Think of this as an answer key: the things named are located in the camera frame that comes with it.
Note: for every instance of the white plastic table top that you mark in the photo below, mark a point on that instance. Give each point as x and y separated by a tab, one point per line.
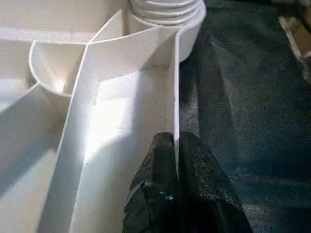
60	121

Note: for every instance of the white plastic table leg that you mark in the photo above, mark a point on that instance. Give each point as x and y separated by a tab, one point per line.
167	12

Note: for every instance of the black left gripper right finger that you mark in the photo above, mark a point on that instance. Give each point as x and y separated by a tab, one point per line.
206	194

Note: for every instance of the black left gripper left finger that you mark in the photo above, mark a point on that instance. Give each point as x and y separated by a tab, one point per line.
155	194

